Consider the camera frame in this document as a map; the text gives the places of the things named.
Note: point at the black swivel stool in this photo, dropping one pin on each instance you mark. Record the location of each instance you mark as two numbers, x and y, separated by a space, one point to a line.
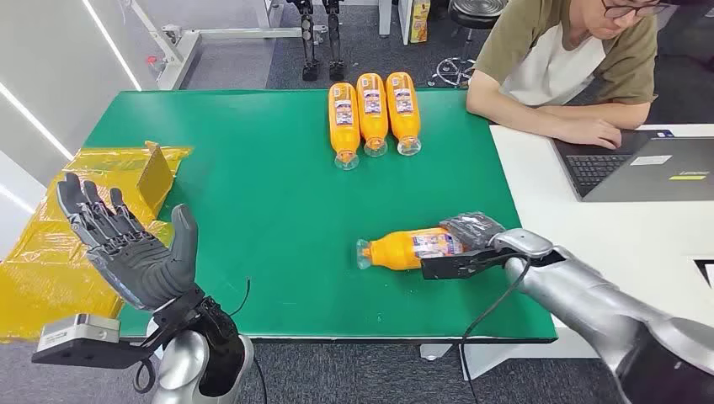
468 33

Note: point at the orange juice bottle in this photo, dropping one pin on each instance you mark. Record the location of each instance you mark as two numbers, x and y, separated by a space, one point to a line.
343 120
372 111
403 108
393 251

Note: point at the black robot leg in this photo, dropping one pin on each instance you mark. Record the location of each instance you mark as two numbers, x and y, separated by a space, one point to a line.
308 39
334 39

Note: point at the person's right forearm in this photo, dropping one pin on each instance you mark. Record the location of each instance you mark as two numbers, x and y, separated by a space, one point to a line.
513 114

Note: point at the yellow plastic-wrapped carton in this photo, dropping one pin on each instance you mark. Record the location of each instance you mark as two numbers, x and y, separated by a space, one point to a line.
50 267

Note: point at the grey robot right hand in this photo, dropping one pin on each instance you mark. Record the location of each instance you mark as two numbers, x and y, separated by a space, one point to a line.
474 228

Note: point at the person's right hand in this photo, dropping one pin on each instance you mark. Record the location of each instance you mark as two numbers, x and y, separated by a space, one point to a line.
594 134

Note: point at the person's left forearm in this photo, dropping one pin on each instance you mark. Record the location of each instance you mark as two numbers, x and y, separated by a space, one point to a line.
608 114

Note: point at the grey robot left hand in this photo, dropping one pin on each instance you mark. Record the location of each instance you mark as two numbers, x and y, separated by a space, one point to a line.
139 262

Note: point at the grey laptop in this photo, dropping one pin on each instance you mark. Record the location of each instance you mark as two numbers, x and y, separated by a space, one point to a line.
652 173

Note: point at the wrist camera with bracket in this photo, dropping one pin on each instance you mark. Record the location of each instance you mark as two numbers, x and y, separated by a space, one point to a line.
78 340
452 266

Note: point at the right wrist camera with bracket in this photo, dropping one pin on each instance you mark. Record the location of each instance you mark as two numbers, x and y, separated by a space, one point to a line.
452 266

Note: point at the person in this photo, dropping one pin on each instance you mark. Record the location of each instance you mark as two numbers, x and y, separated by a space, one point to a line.
558 61

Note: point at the black glasses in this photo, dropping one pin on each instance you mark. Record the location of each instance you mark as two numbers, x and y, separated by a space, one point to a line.
630 9

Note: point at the yellow printed box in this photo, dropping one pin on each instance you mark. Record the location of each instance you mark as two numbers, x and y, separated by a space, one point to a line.
420 21

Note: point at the white desk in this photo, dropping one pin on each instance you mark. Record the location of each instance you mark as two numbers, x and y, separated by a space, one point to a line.
613 240

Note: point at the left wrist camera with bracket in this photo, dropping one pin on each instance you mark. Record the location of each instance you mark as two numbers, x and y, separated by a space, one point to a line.
78 340

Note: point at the white furniture panel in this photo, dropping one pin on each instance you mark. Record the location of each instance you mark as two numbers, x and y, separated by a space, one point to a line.
393 17

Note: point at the green table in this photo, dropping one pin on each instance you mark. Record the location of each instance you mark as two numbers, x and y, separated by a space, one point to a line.
279 223

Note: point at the black flat device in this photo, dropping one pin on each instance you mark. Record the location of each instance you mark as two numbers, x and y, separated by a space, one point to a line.
705 272

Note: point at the white metal frame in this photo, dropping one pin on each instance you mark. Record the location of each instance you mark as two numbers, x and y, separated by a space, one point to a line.
184 42

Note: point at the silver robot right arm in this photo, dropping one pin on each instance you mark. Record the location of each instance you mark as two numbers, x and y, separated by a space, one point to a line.
586 301

